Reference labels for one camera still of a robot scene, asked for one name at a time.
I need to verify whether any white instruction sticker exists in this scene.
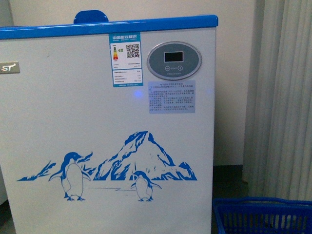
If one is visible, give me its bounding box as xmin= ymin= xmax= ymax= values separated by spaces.
xmin=148 ymin=80 xmax=195 ymax=114

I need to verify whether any white blue chest freezer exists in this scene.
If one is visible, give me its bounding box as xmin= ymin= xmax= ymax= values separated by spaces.
xmin=0 ymin=15 xmax=218 ymax=234

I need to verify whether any grey oval control panel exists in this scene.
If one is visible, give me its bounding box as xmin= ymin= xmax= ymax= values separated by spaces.
xmin=147 ymin=41 xmax=202 ymax=81

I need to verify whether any blue energy label sticker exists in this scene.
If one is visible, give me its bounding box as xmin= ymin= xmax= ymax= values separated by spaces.
xmin=109 ymin=32 xmax=143 ymax=87

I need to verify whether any blue plastic shopping basket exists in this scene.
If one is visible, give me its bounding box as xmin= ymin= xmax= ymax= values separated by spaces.
xmin=212 ymin=197 xmax=312 ymax=234

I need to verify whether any white pleated curtain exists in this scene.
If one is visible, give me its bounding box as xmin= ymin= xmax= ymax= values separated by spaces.
xmin=243 ymin=0 xmax=312 ymax=200

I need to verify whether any silver brand badge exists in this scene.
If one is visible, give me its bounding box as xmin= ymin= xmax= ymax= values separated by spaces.
xmin=0 ymin=61 xmax=20 ymax=75

